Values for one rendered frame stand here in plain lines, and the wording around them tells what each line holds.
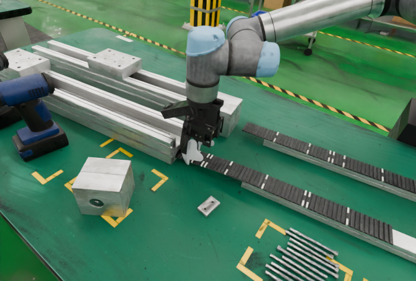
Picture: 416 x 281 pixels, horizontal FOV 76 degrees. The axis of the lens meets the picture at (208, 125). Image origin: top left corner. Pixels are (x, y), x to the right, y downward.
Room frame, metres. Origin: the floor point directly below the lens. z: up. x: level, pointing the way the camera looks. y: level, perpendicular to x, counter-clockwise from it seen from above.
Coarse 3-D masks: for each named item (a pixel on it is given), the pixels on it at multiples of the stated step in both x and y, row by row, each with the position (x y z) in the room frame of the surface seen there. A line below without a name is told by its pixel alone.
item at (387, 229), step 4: (384, 224) 0.36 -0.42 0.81; (384, 228) 0.34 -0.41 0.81; (388, 228) 0.35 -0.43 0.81; (384, 232) 0.34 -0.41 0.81; (388, 232) 0.34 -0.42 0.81; (384, 236) 0.32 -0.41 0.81; (388, 236) 0.33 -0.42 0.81; (392, 236) 0.33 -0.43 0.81; (384, 240) 0.32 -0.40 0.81; (388, 240) 0.32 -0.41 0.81; (392, 240) 0.32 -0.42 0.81; (392, 244) 0.31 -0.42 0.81
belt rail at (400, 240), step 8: (248, 184) 0.45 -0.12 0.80; (256, 192) 0.44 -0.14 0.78; (264, 192) 0.43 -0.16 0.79; (272, 200) 0.42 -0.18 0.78; (280, 200) 0.42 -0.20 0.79; (296, 208) 0.40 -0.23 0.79; (304, 208) 0.39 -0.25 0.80; (312, 216) 0.38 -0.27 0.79; (320, 216) 0.37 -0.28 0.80; (328, 224) 0.36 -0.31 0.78; (336, 224) 0.36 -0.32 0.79; (352, 232) 0.34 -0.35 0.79; (360, 232) 0.34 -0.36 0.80; (392, 232) 0.34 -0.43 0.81; (400, 232) 0.34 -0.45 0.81; (368, 240) 0.33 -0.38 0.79; (376, 240) 0.32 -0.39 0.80; (400, 240) 0.32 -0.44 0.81; (408, 240) 0.32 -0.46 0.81; (384, 248) 0.31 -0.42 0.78; (392, 248) 0.31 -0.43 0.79; (400, 248) 0.31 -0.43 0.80; (408, 248) 0.30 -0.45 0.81; (408, 256) 0.30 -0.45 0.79
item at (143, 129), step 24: (0, 72) 0.79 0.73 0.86; (48, 72) 0.81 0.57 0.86; (48, 96) 0.70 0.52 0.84; (72, 96) 0.68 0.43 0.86; (96, 96) 0.71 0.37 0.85; (72, 120) 0.66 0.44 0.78; (96, 120) 0.61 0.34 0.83; (120, 120) 0.58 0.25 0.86; (144, 120) 0.63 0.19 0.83; (168, 120) 0.60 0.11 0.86; (144, 144) 0.55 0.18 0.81; (168, 144) 0.51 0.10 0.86
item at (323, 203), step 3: (321, 198) 0.41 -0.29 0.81; (321, 201) 0.40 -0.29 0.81; (324, 201) 0.41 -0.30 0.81; (327, 201) 0.41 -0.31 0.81; (321, 204) 0.39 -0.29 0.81; (324, 204) 0.40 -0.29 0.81; (327, 204) 0.40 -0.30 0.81; (318, 207) 0.39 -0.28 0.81; (321, 207) 0.39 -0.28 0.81; (324, 207) 0.39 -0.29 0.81; (318, 210) 0.38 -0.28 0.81; (321, 210) 0.38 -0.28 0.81; (324, 210) 0.38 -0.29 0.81; (318, 213) 0.37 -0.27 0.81; (321, 213) 0.37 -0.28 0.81; (324, 213) 0.37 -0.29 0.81; (324, 216) 0.37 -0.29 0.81
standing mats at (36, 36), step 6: (30, 30) 3.31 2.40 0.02; (36, 30) 3.33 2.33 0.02; (0, 36) 3.05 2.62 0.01; (30, 36) 3.14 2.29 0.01; (36, 36) 3.15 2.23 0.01; (42, 36) 3.17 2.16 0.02; (48, 36) 3.19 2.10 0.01; (0, 42) 2.88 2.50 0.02; (36, 42) 2.97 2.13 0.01; (0, 48) 2.72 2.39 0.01
